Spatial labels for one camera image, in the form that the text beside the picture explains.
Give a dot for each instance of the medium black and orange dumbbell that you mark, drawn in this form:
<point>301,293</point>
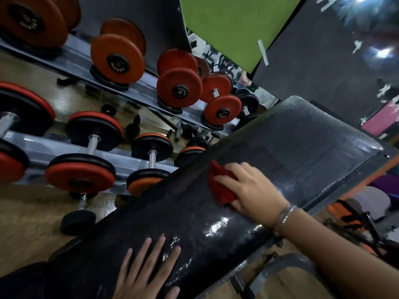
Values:
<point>151,146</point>

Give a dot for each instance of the small red dumbbell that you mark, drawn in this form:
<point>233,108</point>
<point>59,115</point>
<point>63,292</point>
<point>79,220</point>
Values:
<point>222,110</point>

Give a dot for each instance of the person's right thumb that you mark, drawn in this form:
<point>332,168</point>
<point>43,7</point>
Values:
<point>238,206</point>

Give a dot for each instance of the large black and red dumbbell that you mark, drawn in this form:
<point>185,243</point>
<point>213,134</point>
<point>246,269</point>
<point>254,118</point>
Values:
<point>81,175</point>

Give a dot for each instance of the huge black and red dumbbell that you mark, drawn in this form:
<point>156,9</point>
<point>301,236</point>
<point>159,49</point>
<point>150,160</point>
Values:
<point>21,112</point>

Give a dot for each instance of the white exercise ball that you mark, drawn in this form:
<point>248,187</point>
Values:
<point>372,202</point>

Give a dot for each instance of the person's left thumb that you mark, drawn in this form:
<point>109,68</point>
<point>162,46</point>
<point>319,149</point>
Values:
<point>173,292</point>

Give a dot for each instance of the grey metal bench frame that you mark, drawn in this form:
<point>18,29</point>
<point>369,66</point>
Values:
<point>280,264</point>

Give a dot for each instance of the purple exercise ball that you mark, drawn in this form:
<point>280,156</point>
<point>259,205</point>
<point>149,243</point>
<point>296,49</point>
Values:
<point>388,185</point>

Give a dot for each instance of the black and orange exercise machine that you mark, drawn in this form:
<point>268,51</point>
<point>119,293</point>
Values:
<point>358,221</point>

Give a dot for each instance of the person's left middle finger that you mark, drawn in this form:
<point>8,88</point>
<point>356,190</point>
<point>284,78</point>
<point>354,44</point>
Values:
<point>156,252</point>

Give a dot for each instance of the person's right forearm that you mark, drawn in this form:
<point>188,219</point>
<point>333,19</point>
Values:
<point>339,255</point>

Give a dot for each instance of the red cleaning cloth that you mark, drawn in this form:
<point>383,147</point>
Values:
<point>219,189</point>

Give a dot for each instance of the small black and orange dumbbell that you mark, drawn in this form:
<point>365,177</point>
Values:
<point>188,154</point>

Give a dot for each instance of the black padded bench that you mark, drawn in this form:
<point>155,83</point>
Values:
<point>249,146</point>

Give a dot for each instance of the black kettlebell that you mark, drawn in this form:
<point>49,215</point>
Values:
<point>132,130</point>

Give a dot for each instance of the person's left hand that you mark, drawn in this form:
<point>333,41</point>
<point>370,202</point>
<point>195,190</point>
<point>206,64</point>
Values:
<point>140,280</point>

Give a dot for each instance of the grey dumbbell rack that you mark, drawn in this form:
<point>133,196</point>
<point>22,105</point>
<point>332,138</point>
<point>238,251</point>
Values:
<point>40,149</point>

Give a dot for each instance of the white tape strip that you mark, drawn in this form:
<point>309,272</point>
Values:
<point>263,52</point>

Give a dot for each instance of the pink mat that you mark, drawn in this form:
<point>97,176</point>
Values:
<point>382,119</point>

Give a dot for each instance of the medium red dumbbell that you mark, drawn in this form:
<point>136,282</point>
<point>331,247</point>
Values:
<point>179,84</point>

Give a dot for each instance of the person's right hand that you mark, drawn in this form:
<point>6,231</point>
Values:
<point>257,196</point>

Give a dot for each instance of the person's left little finger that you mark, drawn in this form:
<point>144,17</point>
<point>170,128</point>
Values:
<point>126,264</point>

